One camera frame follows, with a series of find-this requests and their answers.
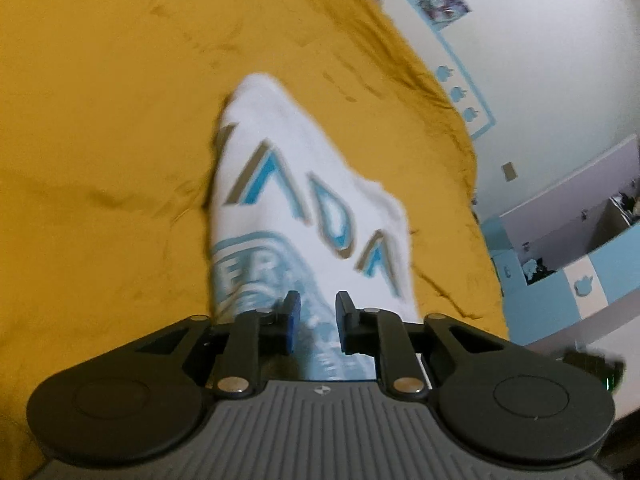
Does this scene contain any mustard yellow blanket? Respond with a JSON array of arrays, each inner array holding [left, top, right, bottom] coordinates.
[[0, 0, 512, 463]]

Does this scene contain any white printed t-shirt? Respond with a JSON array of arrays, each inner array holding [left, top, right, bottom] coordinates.
[[202, 72, 417, 383]]

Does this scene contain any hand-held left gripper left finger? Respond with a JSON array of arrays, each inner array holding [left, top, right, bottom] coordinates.
[[135, 290, 301, 399]]

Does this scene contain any blue bordered wall panel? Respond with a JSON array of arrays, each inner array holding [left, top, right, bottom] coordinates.
[[320, 0, 497, 140]]

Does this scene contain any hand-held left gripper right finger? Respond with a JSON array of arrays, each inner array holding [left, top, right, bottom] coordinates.
[[335, 290, 501, 399]]

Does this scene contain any blue and white cabinet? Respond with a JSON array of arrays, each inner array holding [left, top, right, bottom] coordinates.
[[475, 137, 640, 348]]

